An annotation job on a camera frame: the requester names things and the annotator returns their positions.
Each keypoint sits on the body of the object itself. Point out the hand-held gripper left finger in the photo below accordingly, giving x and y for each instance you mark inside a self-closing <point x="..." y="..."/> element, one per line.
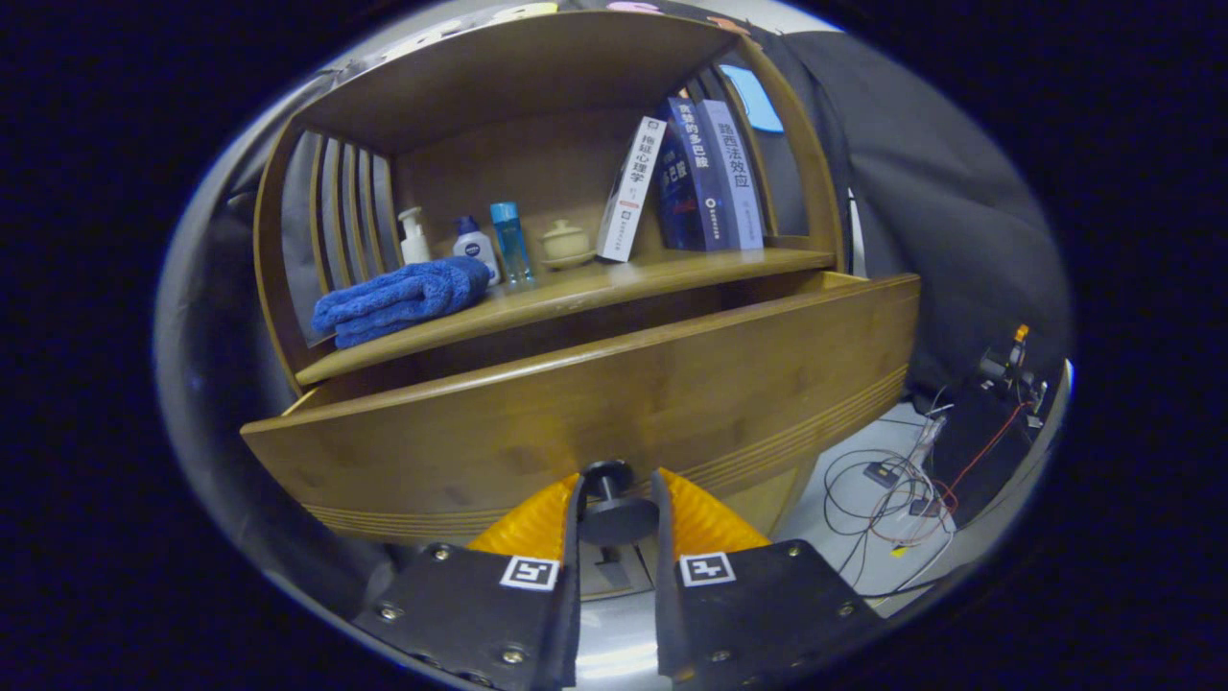
<point x="566" y="633"/>

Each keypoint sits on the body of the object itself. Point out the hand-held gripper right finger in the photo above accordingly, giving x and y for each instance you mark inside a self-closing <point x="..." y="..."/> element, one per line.
<point x="664" y="614"/>

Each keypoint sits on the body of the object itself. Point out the wooden drawer with black knob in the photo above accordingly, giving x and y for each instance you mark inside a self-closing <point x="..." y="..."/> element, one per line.
<point x="624" y="403"/>

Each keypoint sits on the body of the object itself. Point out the wooden countertop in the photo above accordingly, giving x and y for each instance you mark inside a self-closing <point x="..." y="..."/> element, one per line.
<point x="595" y="283"/>

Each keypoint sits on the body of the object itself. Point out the wooden cabinet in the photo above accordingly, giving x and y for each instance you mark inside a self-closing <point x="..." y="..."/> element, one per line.
<point x="499" y="77"/>

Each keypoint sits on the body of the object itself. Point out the small black adapter box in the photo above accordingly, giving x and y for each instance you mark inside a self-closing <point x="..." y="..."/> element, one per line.
<point x="881" y="473"/>

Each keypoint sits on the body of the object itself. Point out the blue folded towel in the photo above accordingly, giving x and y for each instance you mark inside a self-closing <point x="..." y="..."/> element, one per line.
<point x="403" y="297"/>

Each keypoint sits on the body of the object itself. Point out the beige lidded teacup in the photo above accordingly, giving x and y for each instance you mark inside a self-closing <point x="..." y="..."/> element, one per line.
<point x="566" y="245"/>

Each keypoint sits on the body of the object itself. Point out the white lotion bottle blue cap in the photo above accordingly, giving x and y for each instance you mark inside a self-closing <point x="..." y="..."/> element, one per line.
<point x="477" y="251"/>

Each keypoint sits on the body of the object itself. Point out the clear blue bottle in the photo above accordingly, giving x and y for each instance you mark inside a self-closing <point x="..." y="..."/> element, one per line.
<point x="510" y="245"/>

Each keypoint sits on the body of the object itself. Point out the white pump bottle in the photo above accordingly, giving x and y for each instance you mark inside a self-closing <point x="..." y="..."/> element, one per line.
<point x="414" y="245"/>

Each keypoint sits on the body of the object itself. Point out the white book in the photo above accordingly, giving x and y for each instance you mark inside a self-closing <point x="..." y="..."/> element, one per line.
<point x="633" y="192"/>

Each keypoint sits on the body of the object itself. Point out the dark blue book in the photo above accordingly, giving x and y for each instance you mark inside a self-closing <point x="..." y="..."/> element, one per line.
<point x="686" y="182"/>

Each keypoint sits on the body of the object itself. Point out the pale lavender book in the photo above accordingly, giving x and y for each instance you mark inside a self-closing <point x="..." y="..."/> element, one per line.
<point x="737" y="182"/>

